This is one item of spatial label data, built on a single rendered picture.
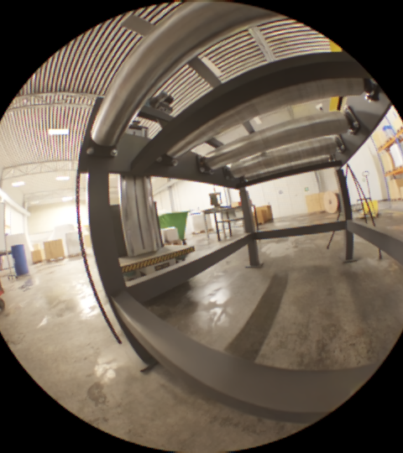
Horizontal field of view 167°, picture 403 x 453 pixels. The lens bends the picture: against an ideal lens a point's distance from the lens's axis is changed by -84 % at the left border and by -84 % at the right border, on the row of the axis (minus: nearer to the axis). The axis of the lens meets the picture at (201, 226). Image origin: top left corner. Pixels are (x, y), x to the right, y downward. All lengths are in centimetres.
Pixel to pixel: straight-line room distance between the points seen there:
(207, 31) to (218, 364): 47
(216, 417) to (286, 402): 36
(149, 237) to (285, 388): 138
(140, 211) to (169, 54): 128
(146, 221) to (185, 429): 145
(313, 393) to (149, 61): 49
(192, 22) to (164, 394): 85
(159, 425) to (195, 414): 11
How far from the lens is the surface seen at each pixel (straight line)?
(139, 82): 34
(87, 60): 886
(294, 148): 97
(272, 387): 17
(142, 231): 137
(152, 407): 56
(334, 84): 52
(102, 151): 55
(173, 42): 31
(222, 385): 18
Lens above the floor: 50
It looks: 1 degrees down
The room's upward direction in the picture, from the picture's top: 10 degrees counter-clockwise
